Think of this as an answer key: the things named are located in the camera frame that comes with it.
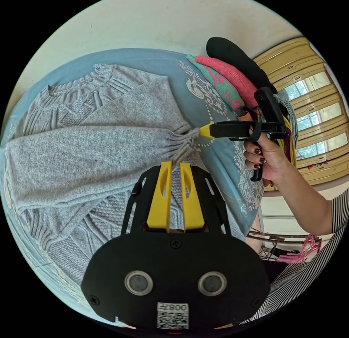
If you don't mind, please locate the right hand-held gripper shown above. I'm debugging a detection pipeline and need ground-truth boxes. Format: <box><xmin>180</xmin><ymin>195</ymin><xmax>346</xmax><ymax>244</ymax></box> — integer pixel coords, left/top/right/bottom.
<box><xmin>198</xmin><ymin>121</ymin><xmax>287</xmax><ymax>182</ymax></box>

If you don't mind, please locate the pile of clothes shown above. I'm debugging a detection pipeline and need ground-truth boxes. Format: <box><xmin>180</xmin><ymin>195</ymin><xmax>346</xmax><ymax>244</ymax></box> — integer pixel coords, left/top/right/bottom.
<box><xmin>186</xmin><ymin>37</ymin><xmax>299</xmax><ymax>165</ymax></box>

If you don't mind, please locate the person's body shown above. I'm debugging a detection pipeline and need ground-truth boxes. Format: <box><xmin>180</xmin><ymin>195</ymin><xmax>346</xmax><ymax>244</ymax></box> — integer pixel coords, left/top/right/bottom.
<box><xmin>239</xmin><ymin>188</ymin><xmax>349</xmax><ymax>328</ymax></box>

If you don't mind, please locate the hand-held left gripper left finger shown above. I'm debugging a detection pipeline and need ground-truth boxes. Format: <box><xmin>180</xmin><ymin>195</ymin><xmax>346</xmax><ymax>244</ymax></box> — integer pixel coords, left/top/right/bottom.
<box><xmin>146</xmin><ymin>160</ymin><xmax>173</xmax><ymax>233</ymax></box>

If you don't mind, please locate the person's right hand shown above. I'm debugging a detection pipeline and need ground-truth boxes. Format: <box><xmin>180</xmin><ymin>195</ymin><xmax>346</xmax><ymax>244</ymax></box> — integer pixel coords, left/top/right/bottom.
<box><xmin>243</xmin><ymin>133</ymin><xmax>294</xmax><ymax>186</ymax></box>

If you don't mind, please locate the person's right forearm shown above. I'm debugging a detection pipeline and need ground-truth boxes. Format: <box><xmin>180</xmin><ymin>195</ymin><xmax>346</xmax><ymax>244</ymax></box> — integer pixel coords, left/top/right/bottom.
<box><xmin>272</xmin><ymin>163</ymin><xmax>338</xmax><ymax>237</ymax></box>

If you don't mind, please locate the bed with blue printed sheet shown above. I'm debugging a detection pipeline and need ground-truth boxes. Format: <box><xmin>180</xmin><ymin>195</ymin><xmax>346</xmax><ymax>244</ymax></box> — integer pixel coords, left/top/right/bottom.
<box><xmin>0</xmin><ymin>48</ymin><xmax>265</xmax><ymax>325</ymax></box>

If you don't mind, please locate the drying rack with pink hangers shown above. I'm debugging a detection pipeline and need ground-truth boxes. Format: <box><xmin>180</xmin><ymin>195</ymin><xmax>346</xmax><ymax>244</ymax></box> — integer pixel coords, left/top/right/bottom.
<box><xmin>246</xmin><ymin>228</ymin><xmax>323</xmax><ymax>264</ymax></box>

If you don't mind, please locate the gray sweater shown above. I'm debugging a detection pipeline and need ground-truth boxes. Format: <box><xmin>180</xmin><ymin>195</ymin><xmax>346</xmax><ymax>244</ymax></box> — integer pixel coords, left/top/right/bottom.
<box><xmin>5</xmin><ymin>63</ymin><xmax>246</xmax><ymax>287</ymax></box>

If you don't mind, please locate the window with yellow frame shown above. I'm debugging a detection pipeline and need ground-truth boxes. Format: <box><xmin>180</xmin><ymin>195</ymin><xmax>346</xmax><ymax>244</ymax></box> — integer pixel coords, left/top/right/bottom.
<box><xmin>252</xmin><ymin>37</ymin><xmax>349</xmax><ymax>187</ymax></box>

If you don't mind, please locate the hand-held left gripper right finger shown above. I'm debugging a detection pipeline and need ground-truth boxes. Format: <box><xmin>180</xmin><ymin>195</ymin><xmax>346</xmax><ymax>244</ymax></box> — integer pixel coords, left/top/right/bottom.
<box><xmin>180</xmin><ymin>162</ymin><xmax>205</xmax><ymax>233</ymax></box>

